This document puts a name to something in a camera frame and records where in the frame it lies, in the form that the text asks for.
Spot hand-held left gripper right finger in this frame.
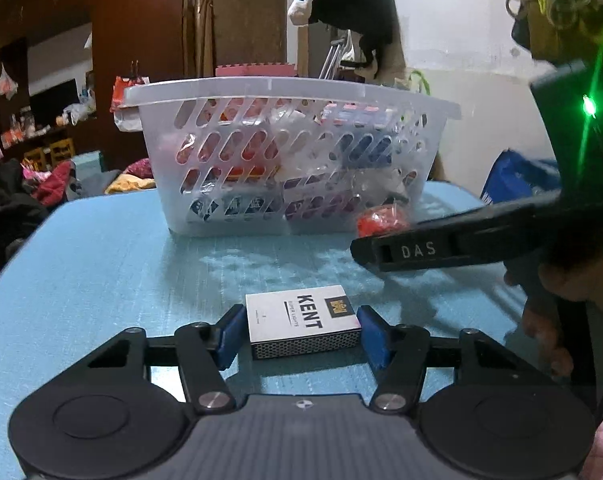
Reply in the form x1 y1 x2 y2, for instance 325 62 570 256
356 305 512 413

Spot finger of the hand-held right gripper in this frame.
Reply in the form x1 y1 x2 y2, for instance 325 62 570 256
350 190 562 273

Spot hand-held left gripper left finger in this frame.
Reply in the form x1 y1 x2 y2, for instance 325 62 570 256
86 304 247 416

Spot white cigarette box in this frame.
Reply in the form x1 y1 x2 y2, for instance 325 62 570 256
244 284 362 361

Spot red item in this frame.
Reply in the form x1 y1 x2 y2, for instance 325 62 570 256
355 205 411 238

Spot white box with dark label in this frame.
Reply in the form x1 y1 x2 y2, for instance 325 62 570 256
186 195 284 224

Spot white plastic basket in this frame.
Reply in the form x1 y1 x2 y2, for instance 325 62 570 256
122 76 462 237

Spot person's right hand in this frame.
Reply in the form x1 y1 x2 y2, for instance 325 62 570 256
504 257 603 378

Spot blue tote bag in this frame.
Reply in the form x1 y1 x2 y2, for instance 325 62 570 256
481 149 562 206

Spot green bag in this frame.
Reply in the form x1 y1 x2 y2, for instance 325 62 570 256
404 70 432 96

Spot yellow blanket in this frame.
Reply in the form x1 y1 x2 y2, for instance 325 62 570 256
105 172 157 195

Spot metal crutch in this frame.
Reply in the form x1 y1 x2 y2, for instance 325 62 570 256
321 30 357 81

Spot light blue box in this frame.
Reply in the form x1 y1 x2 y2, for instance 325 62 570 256
71 150 104 181

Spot orange and white plastic bag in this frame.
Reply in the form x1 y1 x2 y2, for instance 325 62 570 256
112 75 144 132

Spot black hanging garment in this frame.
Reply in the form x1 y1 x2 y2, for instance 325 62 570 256
309 0 399 81

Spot yellow wooden chairs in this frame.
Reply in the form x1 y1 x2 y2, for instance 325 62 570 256
24 137 77 171

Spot pile of dark clothes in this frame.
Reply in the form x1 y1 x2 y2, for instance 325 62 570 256
0 157 77 261

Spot pink foam mat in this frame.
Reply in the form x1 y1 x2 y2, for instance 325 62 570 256
215 62 297 78

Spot black television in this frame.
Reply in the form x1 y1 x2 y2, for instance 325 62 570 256
28 79 79 126

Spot dark wooden wardrobe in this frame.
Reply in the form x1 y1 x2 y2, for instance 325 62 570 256
0 0 187 171

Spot small white hanging bag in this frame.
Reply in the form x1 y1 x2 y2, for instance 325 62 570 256
0 62 19 101

